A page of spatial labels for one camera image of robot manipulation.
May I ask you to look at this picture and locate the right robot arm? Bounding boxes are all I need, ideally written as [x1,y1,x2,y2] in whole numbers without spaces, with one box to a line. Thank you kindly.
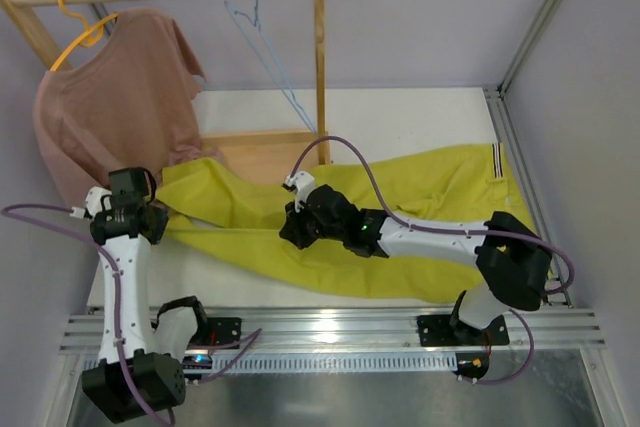
[279,181,552,345]

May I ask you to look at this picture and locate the pink t-shirt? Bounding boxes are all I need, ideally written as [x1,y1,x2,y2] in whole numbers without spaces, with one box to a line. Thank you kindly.
[33,7,224,206]

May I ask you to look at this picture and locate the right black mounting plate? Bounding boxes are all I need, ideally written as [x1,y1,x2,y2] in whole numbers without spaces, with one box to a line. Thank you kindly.
[416,314,510,347]

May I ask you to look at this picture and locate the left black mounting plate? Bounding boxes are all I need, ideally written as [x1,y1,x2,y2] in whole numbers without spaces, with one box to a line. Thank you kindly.
[188,317,242,350]

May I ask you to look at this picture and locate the yellow-green trousers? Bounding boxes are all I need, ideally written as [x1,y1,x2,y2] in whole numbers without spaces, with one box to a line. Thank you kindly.
[157,143,551,311]

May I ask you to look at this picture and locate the aluminium frame profile right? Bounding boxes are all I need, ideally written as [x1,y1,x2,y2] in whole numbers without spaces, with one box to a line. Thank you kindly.
[482,0,594,306]

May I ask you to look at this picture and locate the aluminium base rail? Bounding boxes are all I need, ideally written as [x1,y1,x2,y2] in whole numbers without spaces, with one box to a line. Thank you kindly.
[58,307,606,354]

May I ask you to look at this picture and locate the light blue wire hanger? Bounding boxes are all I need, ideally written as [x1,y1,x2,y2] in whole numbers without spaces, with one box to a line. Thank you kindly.
[224,0,318,134]

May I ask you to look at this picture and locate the yellow plastic hanger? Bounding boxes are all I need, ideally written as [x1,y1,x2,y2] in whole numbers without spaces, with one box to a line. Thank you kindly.
[49,0,119,72]

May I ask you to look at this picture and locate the black mounting plate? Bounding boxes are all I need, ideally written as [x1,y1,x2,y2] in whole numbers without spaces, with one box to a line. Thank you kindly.
[188,317,242,350]
[416,314,510,347]

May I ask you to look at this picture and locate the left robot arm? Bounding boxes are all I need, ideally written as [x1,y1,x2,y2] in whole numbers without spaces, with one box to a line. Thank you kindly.
[81,167,208,426]

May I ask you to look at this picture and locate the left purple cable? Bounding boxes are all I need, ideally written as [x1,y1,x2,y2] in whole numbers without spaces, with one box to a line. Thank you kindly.
[0,204,262,427]

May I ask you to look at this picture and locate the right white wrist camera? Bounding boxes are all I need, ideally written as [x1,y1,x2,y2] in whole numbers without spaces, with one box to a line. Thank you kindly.
[283,171,316,212]

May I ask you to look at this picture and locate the wooden clothes rack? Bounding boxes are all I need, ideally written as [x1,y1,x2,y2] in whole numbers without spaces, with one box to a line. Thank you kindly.
[1,0,331,183]

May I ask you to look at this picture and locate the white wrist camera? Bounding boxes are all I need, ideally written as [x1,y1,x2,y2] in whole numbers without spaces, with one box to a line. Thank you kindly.
[283,171,316,212]
[70,187,112,220]

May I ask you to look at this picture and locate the slotted cable duct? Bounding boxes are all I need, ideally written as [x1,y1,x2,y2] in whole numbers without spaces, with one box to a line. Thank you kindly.
[79,350,459,374]

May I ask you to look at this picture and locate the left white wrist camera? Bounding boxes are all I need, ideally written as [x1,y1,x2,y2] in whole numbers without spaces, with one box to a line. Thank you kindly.
[70,187,112,220]

